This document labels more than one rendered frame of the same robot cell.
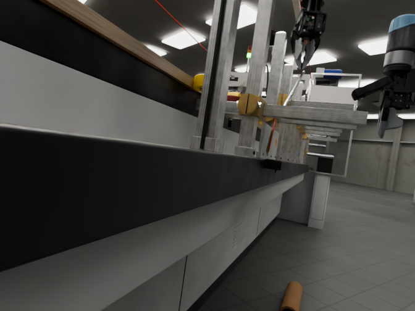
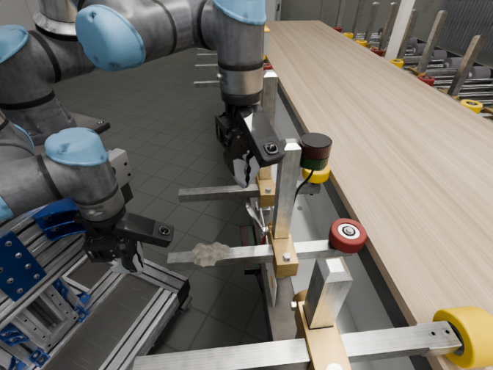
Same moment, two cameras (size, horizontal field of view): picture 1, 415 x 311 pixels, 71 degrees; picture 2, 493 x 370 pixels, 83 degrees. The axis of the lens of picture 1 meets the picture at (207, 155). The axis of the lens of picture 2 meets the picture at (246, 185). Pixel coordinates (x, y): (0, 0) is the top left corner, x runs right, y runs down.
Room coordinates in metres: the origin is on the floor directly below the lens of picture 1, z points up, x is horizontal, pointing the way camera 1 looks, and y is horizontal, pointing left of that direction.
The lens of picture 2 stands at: (1.33, -0.47, 1.39)
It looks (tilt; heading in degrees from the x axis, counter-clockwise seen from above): 40 degrees down; 152
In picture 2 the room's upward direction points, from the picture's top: straight up
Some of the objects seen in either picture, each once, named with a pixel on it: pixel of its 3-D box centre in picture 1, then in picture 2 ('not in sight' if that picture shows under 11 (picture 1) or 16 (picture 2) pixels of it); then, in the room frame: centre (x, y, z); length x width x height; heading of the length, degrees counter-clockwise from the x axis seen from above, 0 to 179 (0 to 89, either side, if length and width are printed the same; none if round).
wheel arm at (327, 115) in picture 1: (273, 111); (250, 191); (0.76, -0.15, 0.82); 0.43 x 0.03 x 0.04; 68
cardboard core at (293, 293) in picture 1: (291, 300); not in sight; (1.38, -0.50, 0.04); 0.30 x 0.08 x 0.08; 158
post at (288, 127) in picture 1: (288, 123); not in sight; (1.44, -0.37, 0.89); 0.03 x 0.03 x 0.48; 68
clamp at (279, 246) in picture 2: (270, 116); (282, 246); (1.00, -0.19, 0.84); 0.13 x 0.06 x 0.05; 158
